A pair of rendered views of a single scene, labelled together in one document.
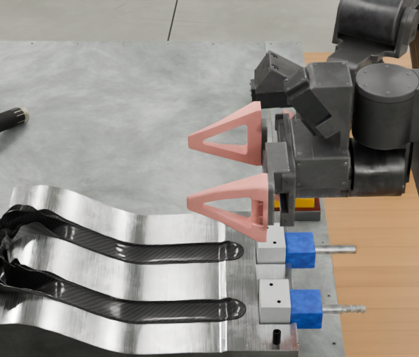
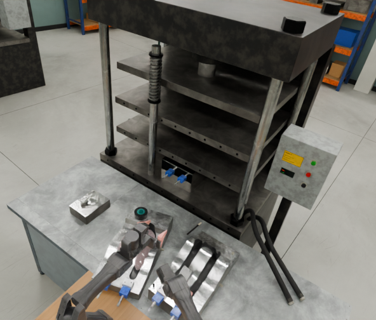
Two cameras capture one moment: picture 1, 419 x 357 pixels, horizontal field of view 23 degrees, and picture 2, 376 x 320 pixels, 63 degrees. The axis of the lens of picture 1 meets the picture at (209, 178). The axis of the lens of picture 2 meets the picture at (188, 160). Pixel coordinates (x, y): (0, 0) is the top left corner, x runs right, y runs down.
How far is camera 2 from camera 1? 1.63 m
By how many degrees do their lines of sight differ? 87
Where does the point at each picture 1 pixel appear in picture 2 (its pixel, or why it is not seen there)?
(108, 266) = (198, 270)
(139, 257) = (200, 280)
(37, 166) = (264, 296)
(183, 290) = not seen: hidden behind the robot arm
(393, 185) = not seen: hidden behind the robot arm
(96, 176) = (253, 308)
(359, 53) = (166, 274)
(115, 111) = not seen: outside the picture
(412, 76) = (128, 240)
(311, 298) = (157, 299)
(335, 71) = (140, 228)
